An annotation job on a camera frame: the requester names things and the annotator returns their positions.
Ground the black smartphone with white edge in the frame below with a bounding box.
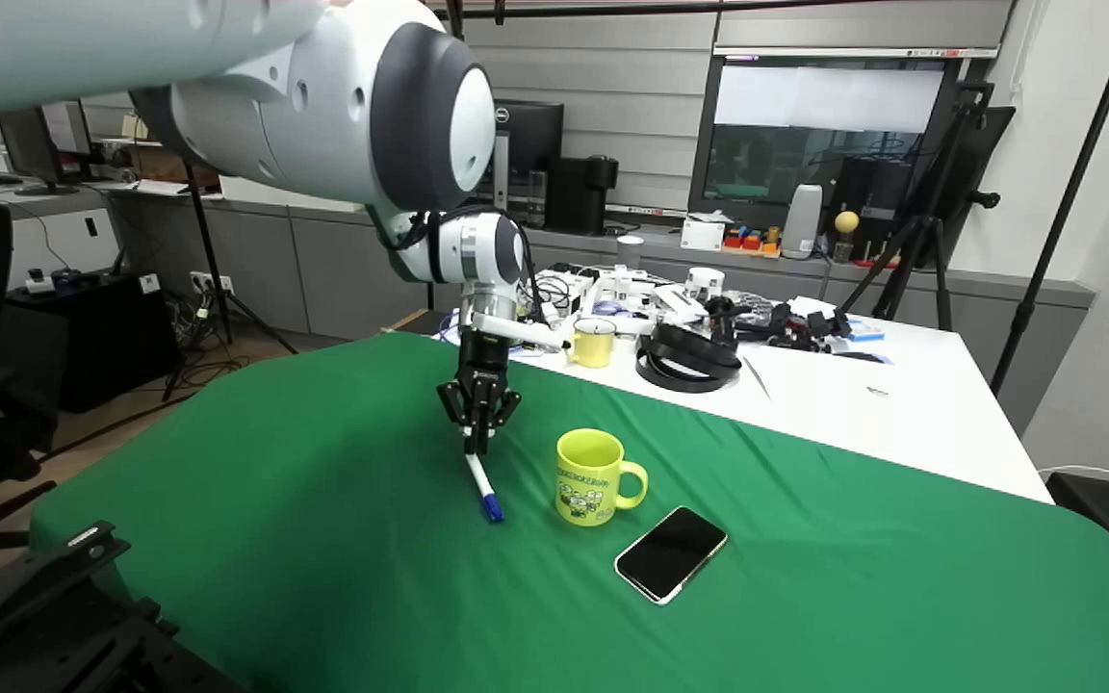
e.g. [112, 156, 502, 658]
[607, 504, 733, 609]

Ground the thin black light stand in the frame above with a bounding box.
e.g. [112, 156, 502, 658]
[990, 0, 1109, 396]

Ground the yellow-green printed mug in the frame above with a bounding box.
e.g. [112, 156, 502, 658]
[552, 426, 651, 530]

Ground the black computer tower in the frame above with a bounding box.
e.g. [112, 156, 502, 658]
[544, 149, 624, 237]

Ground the black low cabinet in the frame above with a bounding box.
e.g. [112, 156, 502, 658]
[9, 269, 184, 414]

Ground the white tissue box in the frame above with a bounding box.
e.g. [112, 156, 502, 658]
[677, 208, 733, 255]

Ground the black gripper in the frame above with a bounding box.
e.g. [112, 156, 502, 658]
[437, 322, 525, 459]

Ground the white marker with blue cap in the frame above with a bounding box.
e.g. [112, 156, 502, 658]
[457, 448, 509, 526]

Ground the small yellow cup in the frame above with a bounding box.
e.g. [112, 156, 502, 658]
[568, 319, 621, 375]

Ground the black thin-legged tripod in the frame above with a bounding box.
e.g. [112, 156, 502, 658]
[161, 156, 302, 402]

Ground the black coiled cable bundle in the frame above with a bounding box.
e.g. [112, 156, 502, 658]
[630, 319, 743, 396]

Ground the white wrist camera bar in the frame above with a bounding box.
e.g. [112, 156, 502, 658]
[484, 312, 573, 357]

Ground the white cylindrical bottle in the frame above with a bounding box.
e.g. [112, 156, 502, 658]
[778, 182, 828, 262]

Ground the black table clamp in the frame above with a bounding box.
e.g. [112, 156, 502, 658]
[61, 521, 138, 571]

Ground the black camera tripod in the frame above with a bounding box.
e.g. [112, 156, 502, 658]
[837, 82, 1021, 333]

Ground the green table cloth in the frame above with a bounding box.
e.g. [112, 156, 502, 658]
[26, 327, 1109, 693]

